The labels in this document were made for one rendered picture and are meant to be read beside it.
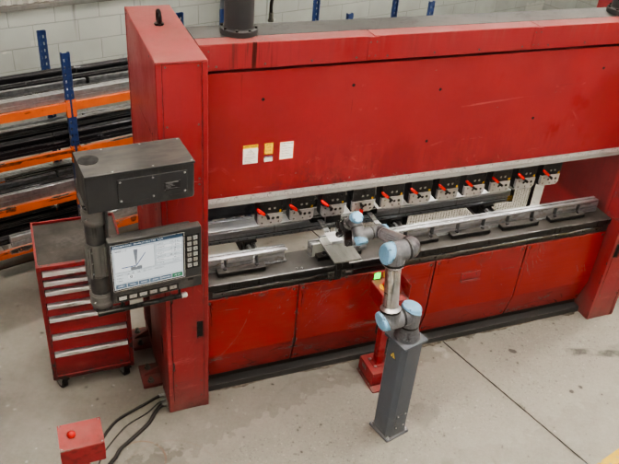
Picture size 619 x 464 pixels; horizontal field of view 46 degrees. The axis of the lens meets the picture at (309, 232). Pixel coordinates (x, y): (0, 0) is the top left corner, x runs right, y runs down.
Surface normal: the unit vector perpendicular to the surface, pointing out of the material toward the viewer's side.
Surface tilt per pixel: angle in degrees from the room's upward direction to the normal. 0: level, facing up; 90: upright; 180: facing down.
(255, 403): 0
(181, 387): 91
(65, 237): 0
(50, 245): 0
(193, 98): 90
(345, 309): 90
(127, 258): 90
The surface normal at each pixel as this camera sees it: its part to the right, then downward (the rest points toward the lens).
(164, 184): 0.44, 0.53
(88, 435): 0.07, -0.83
